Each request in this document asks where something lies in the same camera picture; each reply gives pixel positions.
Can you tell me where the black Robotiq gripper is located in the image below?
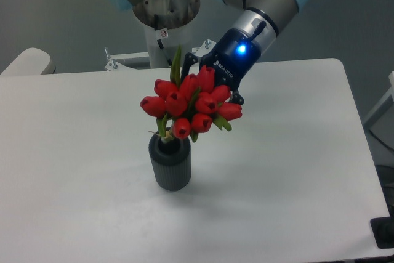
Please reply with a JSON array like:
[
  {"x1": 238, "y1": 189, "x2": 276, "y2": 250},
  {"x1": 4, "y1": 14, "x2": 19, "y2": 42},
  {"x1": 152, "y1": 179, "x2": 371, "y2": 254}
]
[{"x1": 180, "y1": 28, "x2": 262, "y2": 105}]

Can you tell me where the red tulip bouquet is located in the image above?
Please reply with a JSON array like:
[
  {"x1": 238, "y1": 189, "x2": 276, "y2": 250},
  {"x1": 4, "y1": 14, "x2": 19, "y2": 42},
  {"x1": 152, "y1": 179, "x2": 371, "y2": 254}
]
[{"x1": 140, "y1": 47, "x2": 242, "y2": 144}]

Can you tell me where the white metal base frame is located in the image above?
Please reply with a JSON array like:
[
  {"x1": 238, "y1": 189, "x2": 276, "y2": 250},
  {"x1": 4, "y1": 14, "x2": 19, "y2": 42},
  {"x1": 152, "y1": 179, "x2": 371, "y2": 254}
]
[{"x1": 104, "y1": 39, "x2": 216, "y2": 71}]

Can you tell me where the black table corner device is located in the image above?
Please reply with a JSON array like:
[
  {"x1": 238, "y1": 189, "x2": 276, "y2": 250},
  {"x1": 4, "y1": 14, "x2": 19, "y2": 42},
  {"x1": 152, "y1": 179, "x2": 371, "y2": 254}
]
[{"x1": 370, "y1": 217, "x2": 393, "y2": 249}]

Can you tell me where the dark grey ribbed vase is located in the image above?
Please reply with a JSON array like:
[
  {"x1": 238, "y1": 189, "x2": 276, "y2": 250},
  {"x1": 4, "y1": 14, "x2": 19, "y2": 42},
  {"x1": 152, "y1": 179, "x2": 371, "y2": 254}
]
[{"x1": 148, "y1": 134, "x2": 191, "y2": 192}]

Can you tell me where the white furniture at right edge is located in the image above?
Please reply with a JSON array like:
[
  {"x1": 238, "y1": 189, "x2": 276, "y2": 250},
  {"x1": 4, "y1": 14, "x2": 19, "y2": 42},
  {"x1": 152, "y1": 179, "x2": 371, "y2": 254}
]
[{"x1": 362, "y1": 72, "x2": 393, "y2": 130}]

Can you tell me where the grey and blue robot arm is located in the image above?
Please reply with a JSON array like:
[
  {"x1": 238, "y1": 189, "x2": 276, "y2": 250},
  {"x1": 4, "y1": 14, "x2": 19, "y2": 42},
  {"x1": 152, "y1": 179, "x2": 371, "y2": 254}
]
[{"x1": 110, "y1": 0, "x2": 308, "y2": 105}]

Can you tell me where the white chair back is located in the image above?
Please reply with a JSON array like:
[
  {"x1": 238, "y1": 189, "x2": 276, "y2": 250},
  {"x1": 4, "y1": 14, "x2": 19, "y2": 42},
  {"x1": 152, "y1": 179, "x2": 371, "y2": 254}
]
[{"x1": 1, "y1": 47, "x2": 56, "y2": 77}]

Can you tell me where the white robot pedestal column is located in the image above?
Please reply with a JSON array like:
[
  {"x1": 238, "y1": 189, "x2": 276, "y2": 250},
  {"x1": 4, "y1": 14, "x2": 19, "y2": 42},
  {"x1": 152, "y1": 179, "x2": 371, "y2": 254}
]
[{"x1": 143, "y1": 24, "x2": 192, "y2": 64}]

